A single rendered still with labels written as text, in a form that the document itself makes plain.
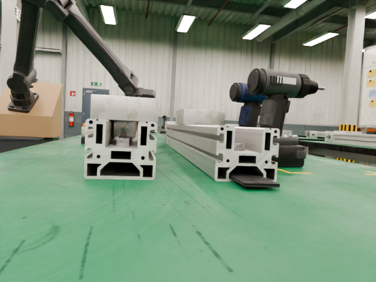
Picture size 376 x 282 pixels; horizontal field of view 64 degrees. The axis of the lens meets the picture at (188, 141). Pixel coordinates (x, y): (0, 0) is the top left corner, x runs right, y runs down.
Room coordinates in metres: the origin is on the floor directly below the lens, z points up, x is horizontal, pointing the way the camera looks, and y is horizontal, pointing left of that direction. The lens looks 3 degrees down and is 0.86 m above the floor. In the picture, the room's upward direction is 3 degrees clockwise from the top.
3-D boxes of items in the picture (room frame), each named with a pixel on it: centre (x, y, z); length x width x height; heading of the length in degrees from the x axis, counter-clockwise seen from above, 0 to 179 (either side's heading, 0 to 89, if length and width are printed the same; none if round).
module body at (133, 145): (0.82, 0.16, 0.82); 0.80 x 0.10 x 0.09; 10
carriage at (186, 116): (0.85, -0.03, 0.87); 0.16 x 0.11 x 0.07; 10
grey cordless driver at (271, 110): (0.71, -0.23, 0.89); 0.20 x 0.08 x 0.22; 108
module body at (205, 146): (0.85, -0.03, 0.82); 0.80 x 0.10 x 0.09; 10
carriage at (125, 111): (0.57, 0.12, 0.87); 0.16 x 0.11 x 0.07; 10
